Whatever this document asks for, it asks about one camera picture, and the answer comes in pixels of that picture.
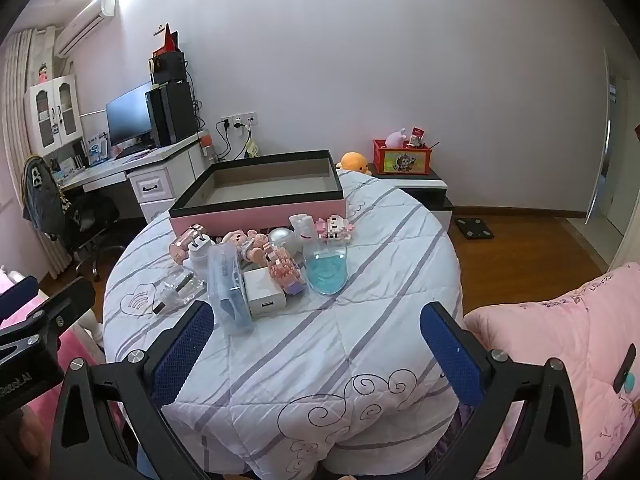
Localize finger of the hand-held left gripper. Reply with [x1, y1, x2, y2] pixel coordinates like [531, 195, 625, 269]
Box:
[0, 276, 96, 362]
[0, 275, 40, 322]

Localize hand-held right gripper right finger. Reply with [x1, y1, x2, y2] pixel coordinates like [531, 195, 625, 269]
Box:
[420, 302, 585, 480]

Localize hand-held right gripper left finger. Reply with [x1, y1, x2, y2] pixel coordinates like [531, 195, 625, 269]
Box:
[49, 300, 216, 480]

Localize clear glass bottle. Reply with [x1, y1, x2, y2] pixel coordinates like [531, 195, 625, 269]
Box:
[152, 270, 206, 317]

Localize clear plastic case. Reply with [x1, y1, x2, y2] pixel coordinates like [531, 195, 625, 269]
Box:
[207, 243, 256, 337]

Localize large white charger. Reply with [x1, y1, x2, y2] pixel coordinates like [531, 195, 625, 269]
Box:
[243, 266, 288, 317]

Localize rose gold metal jar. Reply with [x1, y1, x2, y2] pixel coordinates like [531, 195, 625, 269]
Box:
[169, 227, 213, 264]

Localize pink block toy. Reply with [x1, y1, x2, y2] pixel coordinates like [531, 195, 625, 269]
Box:
[267, 247, 306, 296]

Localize pink and black storage box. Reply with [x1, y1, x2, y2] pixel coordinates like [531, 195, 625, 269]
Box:
[168, 149, 347, 239]

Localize pink bed sheet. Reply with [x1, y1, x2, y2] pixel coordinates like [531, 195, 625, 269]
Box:
[0, 264, 123, 441]

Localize black office chair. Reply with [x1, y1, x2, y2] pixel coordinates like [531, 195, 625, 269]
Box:
[59, 192, 126, 282]

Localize small white plug adapter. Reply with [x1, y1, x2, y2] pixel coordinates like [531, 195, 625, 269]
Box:
[187, 233, 216, 274]

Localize pink quilt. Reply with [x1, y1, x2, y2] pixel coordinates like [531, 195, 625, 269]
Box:
[462, 262, 640, 480]

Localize pink doll figure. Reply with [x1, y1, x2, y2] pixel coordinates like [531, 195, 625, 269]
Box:
[222, 228, 271, 269]

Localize black bathroom scale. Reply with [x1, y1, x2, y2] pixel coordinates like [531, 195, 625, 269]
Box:
[454, 217, 495, 240]

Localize white desk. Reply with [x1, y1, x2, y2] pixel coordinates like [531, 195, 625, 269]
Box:
[54, 130, 207, 193]

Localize glass cup with blue base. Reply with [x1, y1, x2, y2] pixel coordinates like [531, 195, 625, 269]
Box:
[303, 242, 349, 295]

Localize blue and white box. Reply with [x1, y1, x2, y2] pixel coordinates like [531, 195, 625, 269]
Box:
[85, 132, 110, 166]

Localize black and white low cabinet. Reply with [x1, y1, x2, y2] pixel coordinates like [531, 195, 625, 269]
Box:
[367, 164, 455, 233]

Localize pink and white block figure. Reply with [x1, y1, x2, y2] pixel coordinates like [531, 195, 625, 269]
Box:
[315, 214, 359, 247]

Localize white glass-door cabinet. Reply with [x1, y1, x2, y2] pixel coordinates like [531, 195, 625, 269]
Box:
[25, 74, 84, 157]

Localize black computer monitor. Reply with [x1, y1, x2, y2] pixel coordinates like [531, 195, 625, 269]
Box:
[105, 81, 154, 150]

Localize red printed crate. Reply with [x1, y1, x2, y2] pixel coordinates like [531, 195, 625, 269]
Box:
[372, 139, 433, 176]

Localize orange octopus plush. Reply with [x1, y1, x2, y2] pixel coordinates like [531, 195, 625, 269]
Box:
[335, 151, 373, 176]

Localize black computer tower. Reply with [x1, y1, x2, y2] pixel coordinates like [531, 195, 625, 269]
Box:
[145, 81, 198, 148]

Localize white door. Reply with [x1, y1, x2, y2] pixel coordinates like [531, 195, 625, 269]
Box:
[584, 49, 640, 272]

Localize black speaker box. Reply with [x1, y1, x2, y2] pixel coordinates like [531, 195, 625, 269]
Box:
[148, 51, 188, 85]

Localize white air conditioner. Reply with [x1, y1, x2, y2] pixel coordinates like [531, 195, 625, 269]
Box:
[54, 0, 117, 58]

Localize red paper bag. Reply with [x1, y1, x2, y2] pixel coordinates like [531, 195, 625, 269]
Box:
[152, 23, 181, 57]

